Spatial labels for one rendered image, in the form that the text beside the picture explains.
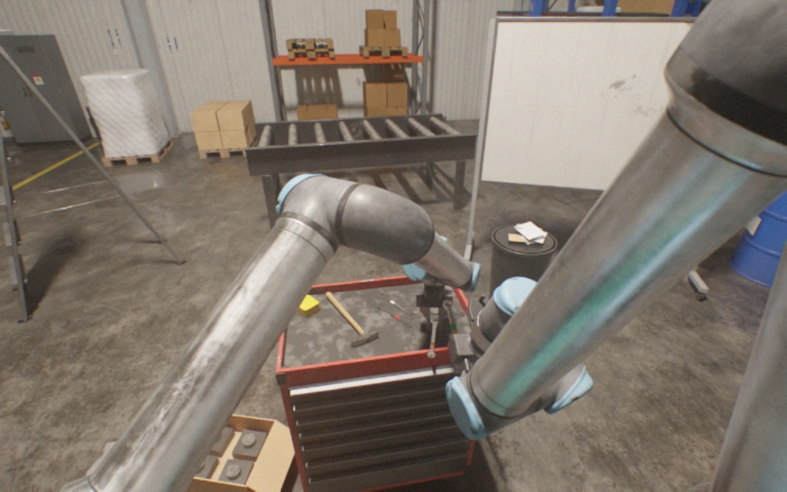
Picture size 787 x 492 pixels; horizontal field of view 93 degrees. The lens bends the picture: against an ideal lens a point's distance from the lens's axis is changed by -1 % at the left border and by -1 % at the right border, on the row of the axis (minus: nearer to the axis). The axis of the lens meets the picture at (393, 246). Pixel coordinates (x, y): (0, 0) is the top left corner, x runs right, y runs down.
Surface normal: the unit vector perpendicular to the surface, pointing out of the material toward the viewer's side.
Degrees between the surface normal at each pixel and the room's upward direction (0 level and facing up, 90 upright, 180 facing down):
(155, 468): 53
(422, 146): 90
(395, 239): 86
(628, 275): 102
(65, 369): 0
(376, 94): 90
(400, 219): 57
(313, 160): 90
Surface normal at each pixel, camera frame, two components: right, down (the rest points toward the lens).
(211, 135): 0.18, 0.48
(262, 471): 0.65, -0.61
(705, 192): -0.52, 0.59
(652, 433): 0.00, -0.87
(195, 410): 0.49, -0.22
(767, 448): -0.97, 0.15
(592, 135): -0.25, 0.48
